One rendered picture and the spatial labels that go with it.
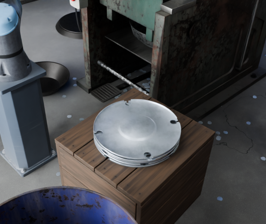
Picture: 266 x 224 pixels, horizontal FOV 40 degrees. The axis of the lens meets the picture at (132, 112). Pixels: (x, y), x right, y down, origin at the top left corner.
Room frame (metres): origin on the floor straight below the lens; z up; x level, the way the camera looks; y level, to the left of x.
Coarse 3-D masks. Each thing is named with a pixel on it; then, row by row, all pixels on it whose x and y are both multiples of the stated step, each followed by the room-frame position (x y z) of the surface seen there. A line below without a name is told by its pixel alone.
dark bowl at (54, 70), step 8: (40, 64) 1.76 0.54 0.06; (48, 64) 1.76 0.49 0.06; (56, 64) 1.76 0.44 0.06; (48, 72) 1.73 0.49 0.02; (56, 72) 1.72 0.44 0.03; (64, 72) 1.70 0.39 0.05; (40, 80) 1.68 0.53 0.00; (48, 80) 1.68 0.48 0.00; (56, 80) 1.68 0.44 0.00; (64, 80) 1.64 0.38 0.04; (48, 88) 1.61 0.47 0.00; (56, 88) 1.52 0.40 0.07
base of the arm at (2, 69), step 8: (0, 56) 1.05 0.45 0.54; (8, 56) 1.06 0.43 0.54; (16, 56) 1.07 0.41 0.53; (24, 56) 1.12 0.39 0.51; (0, 64) 1.05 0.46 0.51; (8, 64) 1.05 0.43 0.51; (16, 64) 1.06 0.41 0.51; (24, 64) 1.09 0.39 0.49; (0, 72) 1.05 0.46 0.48; (8, 72) 1.04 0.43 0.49; (16, 72) 1.05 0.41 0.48; (24, 72) 1.07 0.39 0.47; (0, 80) 1.04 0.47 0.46; (8, 80) 1.04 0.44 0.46; (16, 80) 1.05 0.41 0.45
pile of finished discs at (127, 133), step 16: (112, 112) 0.97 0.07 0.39; (128, 112) 0.97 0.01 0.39; (144, 112) 0.97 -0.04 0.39; (160, 112) 0.98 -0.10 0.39; (96, 128) 0.88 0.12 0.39; (112, 128) 0.89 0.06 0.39; (128, 128) 0.88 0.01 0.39; (144, 128) 0.88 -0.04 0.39; (160, 128) 0.89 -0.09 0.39; (176, 128) 0.90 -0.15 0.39; (96, 144) 0.83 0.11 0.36; (112, 144) 0.81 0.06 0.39; (128, 144) 0.81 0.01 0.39; (144, 144) 0.82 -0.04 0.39; (160, 144) 0.82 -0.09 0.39; (176, 144) 0.82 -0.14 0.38; (112, 160) 0.77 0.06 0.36; (128, 160) 0.75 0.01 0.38; (144, 160) 0.75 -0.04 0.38; (160, 160) 0.77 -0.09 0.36
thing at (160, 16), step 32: (192, 0) 1.34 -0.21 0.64; (224, 0) 1.50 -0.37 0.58; (160, 32) 1.25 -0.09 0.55; (192, 32) 1.36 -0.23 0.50; (224, 32) 1.57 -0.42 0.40; (256, 32) 1.77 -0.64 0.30; (160, 64) 1.24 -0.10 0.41; (192, 64) 1.42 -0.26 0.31; (224, 64) 1.61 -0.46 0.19; (256, 64) 1.83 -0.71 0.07; (160, 96) 1.26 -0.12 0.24; (192, 96) 1.43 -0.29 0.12; (224, 96) 1.56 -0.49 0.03
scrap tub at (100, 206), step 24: (24, 192) 0.54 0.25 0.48; (48, 192) 0.56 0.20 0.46; (72, 192) 0.56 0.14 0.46; (96, 192) 0.55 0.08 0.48; (0, 216) 0.50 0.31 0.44; (24, 216) 0.53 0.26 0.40; (48, 216) 0.55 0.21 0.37; (72, 216) 0.56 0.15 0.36; (96, 216) 0.55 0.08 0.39; (120, 216) 0.51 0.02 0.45
